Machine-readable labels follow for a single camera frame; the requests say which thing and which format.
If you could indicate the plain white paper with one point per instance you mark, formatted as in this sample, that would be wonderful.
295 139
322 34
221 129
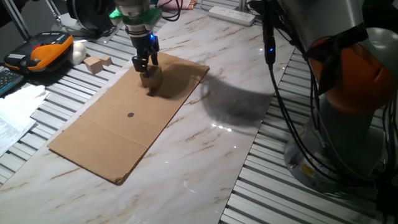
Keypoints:
21 99

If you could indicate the printed paper sheet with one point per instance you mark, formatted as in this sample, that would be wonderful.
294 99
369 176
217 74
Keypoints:
12 133

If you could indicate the white rounded soft object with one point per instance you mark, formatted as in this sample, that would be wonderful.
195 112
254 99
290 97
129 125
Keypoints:
77 53

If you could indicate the grey metal bar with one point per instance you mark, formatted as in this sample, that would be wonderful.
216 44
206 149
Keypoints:
17 20

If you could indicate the thin metal rod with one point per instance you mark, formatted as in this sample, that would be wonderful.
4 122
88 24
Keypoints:
54 12

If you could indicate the orange and black teach pendant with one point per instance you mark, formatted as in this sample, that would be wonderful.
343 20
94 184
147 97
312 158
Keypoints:
43 53

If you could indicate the pink cloth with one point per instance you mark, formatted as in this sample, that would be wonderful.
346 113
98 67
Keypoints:
186 4

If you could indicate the black round spool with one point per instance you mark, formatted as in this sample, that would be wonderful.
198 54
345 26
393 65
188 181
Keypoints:
90 14

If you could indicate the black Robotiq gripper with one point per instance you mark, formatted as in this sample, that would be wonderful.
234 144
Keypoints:
146 45

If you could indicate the medium wooden block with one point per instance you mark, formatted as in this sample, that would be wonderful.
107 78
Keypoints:
93 64

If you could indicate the black computer keyboard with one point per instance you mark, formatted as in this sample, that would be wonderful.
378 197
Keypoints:
7 81

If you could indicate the small wooden cube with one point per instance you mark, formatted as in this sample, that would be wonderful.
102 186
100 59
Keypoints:
106 60

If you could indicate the brown cardboard sheet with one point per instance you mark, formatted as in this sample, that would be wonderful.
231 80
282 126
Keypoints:
124 140

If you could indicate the black bag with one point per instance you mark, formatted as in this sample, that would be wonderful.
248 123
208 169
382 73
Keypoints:
255 7

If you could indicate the large wooden cube block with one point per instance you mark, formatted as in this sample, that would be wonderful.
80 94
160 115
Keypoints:
154 81

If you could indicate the aluminium extrusion post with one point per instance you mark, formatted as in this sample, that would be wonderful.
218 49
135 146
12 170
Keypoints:
242 5

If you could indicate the marble pattern board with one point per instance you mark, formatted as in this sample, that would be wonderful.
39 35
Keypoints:
202 174

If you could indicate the white power strip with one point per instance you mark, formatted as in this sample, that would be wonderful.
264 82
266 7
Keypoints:
231 15

